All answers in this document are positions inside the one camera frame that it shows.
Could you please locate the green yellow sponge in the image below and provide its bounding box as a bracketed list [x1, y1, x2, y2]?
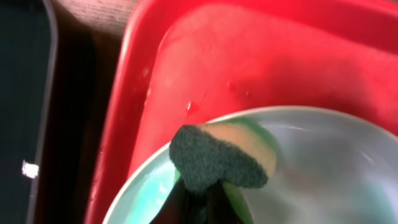
[169, 118, 279, 224]

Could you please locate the red tray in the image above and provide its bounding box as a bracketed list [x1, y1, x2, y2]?
[85, 0, 397, 223]

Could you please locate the plate with green stain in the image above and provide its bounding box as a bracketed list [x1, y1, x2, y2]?
[104, 106, 397, 224]

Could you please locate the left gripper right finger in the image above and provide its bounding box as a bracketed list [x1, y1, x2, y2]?
[206, 182, 243, 224]

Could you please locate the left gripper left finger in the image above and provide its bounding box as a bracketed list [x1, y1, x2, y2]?
[150, 179, 205, 224]

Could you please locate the black tray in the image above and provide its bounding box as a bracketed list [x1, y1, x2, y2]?
[1, 0, 58, 223]

